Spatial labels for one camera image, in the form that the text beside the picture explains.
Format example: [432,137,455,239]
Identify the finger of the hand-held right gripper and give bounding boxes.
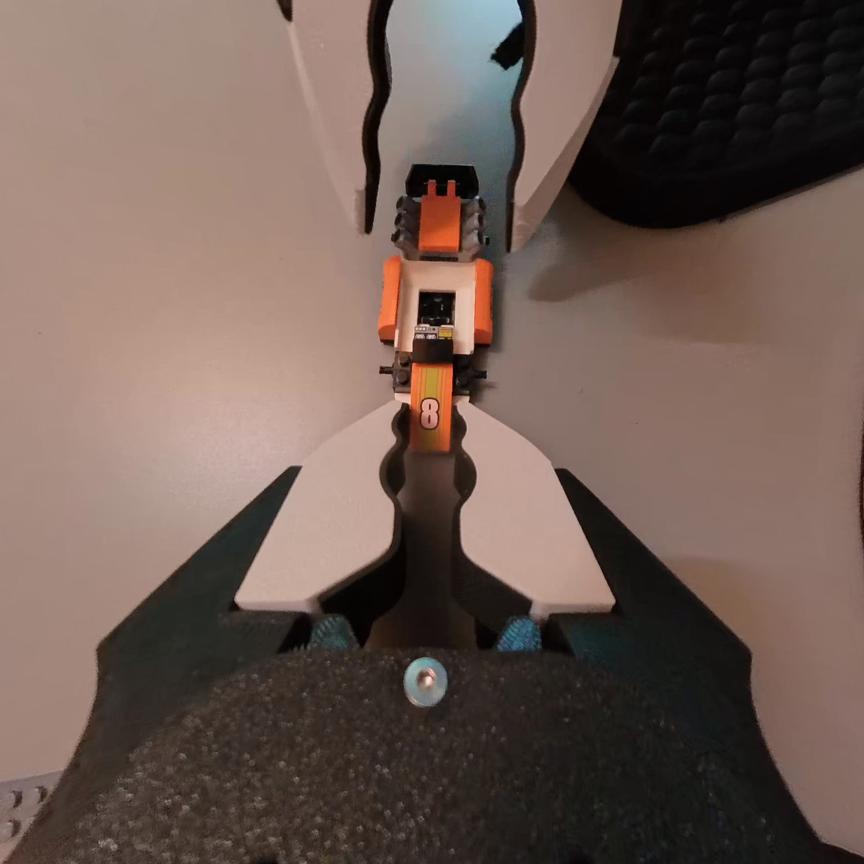
[284,0,394,233]
[507,0,623,255]

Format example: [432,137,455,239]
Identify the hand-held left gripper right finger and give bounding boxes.
[453,401,619,619]

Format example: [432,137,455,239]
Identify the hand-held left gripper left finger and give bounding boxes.
[234,401,406,615]

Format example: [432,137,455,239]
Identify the orange white lego car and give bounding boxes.
[374,162,495,457]

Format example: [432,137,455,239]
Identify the grey lego plate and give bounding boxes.
[0,773,62,846]

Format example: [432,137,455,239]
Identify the black honeycomb wrist rest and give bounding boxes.
[567,0,864,228]

